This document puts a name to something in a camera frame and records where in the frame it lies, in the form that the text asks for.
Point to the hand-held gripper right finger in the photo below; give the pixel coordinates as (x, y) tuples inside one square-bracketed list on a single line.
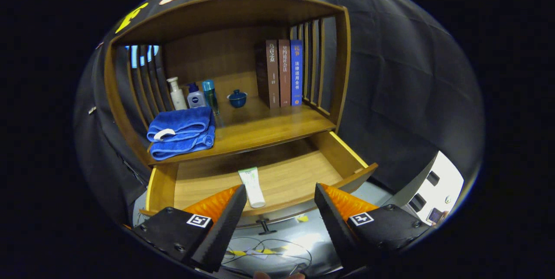
[(336, 227)]

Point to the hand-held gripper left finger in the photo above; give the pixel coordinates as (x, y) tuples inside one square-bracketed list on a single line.
[(225, 227)]

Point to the white squeeze tube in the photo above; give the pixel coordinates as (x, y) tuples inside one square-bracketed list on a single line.
[(253, 188)]

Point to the wooden drawer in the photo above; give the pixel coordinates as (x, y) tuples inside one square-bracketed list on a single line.
[(295, 170)]

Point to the wooden countertop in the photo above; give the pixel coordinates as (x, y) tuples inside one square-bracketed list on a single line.
[(269, 127)]

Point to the wooden cabinet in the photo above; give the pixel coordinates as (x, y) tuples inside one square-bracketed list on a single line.
[(217, 18)]

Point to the yellow tape piece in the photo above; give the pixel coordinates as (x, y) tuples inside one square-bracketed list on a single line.
[(302, 218)]

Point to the blue folded towel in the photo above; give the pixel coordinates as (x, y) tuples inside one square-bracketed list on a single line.
[(182, 123)]

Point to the blue lidded teacup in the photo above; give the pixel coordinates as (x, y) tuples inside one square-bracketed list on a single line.
[(237, 99)]

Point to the white bottle with blue pump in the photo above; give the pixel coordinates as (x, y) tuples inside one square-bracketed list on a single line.
[(196, 99)]

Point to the teal bottle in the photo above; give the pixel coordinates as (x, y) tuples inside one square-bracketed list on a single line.
[(209, 92)]

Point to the black backdrop cloth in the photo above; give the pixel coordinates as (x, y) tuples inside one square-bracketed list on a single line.
[(412, 96)]

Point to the blue book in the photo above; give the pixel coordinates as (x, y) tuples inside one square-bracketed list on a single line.
[(296, 75)]

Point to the dark brown book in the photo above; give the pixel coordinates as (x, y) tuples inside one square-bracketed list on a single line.
[(272, 75)]

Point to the reddish brown book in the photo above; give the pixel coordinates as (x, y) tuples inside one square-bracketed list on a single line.
[(284, 75)]

